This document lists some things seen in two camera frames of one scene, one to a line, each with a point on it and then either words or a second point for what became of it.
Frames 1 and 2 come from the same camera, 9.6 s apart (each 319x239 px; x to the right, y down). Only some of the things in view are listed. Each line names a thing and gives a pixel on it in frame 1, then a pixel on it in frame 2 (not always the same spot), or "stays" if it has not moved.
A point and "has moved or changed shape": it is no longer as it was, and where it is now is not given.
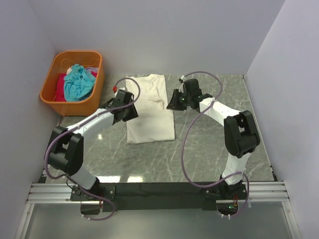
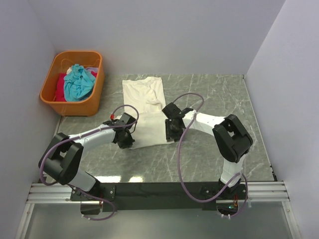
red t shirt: (61, 95) stays
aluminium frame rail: (55, 193) stays
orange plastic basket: (61, 63) stays
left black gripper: (130, 113) -> (125, 141)
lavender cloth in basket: (90, 68) stays
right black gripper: (178, 100) -> (171, 134)
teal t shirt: (79, 84) stays
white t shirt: (155, 122) has moved or changed shape
